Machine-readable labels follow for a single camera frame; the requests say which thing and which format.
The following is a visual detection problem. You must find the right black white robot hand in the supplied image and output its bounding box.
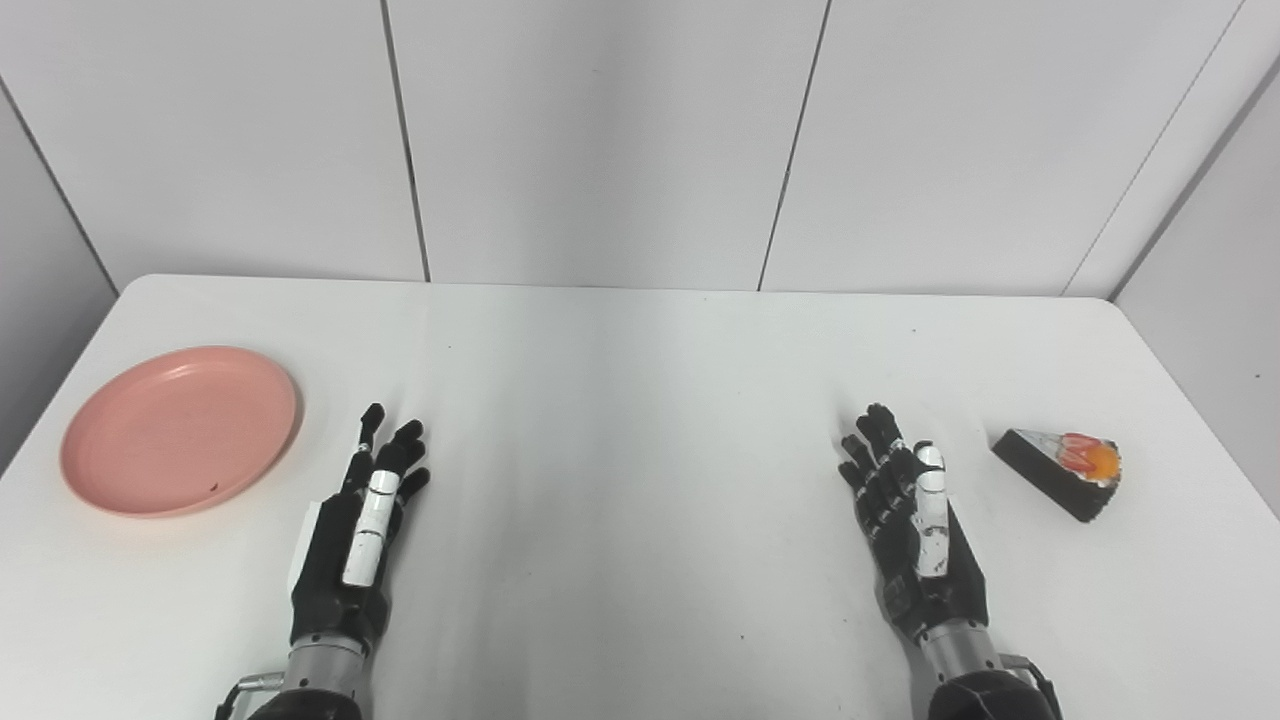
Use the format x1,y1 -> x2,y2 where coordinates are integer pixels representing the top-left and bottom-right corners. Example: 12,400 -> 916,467
838,403 -> 991,646

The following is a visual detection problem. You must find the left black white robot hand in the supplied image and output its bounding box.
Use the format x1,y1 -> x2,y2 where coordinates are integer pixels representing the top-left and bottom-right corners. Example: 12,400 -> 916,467
288,403 -> 432,651

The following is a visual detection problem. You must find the chocolate cake slice with fruit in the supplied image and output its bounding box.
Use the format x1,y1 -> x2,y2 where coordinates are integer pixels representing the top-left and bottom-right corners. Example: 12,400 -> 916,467
991,428 -> 1123,524

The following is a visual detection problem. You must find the pink round plate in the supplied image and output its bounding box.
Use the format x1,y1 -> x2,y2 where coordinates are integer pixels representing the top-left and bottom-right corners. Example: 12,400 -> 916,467
59,346 -> 301,519

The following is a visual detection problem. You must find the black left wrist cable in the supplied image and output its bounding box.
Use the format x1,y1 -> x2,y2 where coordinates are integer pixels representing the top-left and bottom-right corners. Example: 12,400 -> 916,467
214,673 -> 287,720

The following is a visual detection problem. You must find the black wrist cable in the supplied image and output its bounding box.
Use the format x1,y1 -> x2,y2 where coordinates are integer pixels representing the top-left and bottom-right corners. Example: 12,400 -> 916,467
1000,654 -> 1064,720
214,673 -> 287,720

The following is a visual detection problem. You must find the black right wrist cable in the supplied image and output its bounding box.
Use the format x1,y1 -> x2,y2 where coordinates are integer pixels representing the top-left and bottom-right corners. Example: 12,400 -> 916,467
1000,654 -> 1064,720

